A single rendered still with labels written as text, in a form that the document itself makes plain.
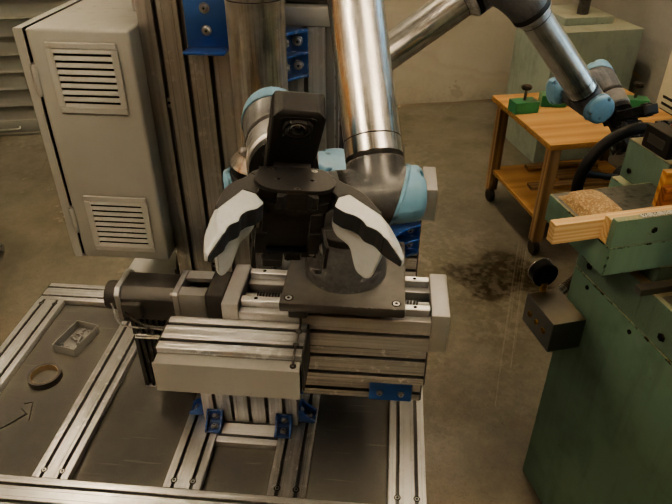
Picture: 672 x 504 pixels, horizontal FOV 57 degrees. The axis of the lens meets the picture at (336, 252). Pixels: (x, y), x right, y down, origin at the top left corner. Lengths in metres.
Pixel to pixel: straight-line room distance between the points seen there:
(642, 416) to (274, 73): 0.95
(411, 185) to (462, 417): 1.35
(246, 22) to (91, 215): 0.59
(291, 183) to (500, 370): 1.74
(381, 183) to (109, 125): 0.63
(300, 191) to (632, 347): 0.95
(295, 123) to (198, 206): 0.80
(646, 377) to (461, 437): 0.78
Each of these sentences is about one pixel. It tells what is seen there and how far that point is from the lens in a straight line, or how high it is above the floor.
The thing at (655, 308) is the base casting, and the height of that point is 0.78.
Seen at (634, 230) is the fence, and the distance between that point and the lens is 1.20.
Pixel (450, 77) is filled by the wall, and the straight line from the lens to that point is 4.38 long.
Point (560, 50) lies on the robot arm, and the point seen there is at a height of 1.08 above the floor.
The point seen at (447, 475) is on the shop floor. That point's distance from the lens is 1.89.
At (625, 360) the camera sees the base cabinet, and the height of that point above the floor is 0.63.
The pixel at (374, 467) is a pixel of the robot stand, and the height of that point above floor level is 0.21.
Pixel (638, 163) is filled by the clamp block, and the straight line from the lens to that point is 1.49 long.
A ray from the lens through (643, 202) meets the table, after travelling 1.37.
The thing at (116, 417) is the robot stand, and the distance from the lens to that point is 1.82.
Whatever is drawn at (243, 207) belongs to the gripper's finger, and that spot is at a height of 1.25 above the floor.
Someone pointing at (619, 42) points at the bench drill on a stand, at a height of 0.64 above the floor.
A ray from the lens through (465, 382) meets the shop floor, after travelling 2.15.
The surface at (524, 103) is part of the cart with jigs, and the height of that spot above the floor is 0.58.
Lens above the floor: 1.50
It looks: 33 degrees down
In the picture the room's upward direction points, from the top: straight up
